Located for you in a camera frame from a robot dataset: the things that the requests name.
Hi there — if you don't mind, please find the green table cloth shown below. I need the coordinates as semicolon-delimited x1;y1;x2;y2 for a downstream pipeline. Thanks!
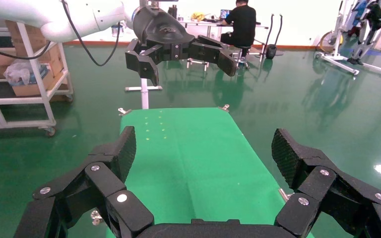
105;107;315;238

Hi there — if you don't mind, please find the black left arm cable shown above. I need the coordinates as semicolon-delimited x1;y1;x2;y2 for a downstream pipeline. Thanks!
0;41;52;61
61;0;123;67

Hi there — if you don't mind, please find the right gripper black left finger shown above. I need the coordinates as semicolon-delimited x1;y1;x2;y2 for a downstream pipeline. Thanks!
13;125;155;238

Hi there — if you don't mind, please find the seated person in black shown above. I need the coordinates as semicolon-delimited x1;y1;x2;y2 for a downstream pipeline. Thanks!
219;0;257;50

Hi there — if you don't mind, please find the black bottle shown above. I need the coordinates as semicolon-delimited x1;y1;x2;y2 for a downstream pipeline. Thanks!
167;3;179;19

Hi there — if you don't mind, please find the brown cardboard box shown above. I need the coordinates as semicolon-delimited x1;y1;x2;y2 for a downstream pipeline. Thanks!
0;44;64;78
4;19;48;57
11;70;68;98

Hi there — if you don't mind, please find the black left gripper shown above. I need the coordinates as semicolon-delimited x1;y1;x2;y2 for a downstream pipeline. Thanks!
125;5;238;87

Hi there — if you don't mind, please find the black device with curved handles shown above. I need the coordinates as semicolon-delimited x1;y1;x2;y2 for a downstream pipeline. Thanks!
263;13;285;60

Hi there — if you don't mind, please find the white metal shelf cart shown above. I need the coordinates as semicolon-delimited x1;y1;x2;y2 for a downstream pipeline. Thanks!
0;21;74;138

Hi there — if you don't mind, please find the white desk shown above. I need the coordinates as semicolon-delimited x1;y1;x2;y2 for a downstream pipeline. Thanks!
179;18;270;71

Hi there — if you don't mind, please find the black blue hanging robot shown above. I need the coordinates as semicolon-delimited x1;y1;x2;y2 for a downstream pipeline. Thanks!
346;0;381;65

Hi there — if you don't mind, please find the yellow wheel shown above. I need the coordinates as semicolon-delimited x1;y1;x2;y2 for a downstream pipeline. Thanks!
318;30;344;54

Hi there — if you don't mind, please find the white metal frame stand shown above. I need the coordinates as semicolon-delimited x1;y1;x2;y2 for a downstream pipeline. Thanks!
315;0;381;79

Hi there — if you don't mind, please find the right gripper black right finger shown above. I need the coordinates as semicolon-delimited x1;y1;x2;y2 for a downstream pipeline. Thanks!
271;128;381;238

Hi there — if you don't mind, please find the white post stand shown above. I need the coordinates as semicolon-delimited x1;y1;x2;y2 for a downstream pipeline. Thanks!
125;49;164;110

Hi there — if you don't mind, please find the clear plastic bag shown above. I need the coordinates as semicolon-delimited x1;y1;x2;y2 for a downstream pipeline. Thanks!
3;59;52;87

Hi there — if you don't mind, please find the metal stool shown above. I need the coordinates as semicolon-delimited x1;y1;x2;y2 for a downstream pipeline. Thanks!
231;45;254;70

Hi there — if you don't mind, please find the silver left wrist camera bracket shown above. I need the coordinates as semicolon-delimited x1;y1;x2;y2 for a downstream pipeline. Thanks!
138;0;161;9

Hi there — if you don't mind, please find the white bucket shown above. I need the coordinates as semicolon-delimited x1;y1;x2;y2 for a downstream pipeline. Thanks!
111;22;126;38

